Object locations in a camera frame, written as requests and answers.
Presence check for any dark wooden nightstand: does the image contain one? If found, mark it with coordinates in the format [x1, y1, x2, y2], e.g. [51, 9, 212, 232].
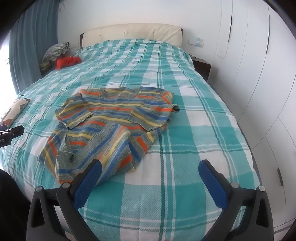
[189, 54, 212, 81]

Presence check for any red fluffy cloth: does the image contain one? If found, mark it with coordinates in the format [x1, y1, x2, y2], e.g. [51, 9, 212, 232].
[55, 56, 82, 71]

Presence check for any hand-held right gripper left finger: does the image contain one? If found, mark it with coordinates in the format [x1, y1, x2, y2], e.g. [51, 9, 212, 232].
[26, 159, 103, 241]

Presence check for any cream padded headboard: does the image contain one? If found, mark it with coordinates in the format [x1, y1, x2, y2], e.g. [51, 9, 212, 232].
[80, 23, 184, 49]

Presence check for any white wardrobe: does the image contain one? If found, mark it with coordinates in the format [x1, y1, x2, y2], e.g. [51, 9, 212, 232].
[207, 0, 296, 232]

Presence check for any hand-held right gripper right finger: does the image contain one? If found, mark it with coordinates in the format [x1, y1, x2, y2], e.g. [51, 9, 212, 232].
[198, 159, 274, 241]

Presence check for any striped knit sweater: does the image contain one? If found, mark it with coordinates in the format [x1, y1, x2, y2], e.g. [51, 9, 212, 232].
[37, 87, 180, 184]

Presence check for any grey checked cloth bundle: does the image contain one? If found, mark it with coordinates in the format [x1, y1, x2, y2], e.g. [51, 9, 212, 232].
[42, 42, 71, 63]

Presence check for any patterned beige pillow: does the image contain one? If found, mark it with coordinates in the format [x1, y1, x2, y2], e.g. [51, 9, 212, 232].
[0, 98, 31, 127]

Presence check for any teal curtain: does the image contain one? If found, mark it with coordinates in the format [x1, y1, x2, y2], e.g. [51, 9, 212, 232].
[9, 0, 59, 95]

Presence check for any white wall switch panel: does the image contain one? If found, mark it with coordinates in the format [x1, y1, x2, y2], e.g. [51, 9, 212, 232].
[188, 38, 205, 47]

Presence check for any bed with teal plaid cover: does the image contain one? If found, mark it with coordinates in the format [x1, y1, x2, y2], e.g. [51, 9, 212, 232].
[0, 38, 264, 234]

